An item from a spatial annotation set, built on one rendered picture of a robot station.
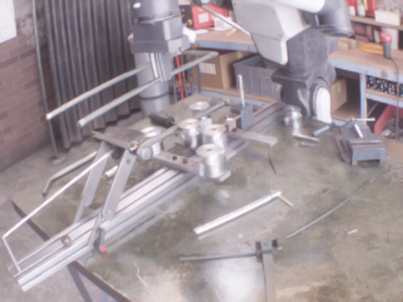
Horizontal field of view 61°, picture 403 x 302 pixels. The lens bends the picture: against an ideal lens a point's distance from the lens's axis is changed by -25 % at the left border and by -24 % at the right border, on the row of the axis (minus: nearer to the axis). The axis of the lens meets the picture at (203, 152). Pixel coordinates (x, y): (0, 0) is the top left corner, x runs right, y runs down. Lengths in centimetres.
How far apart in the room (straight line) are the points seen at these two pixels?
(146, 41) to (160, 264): 38
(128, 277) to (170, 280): 7
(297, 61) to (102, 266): 77
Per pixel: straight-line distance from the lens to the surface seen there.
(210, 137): 93
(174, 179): 89
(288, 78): 126
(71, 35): 335
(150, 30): 72
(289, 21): 109
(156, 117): 123
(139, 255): 75
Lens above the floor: 135
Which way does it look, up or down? 27 degrees down
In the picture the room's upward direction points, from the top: 7 degrees counter-clockwise
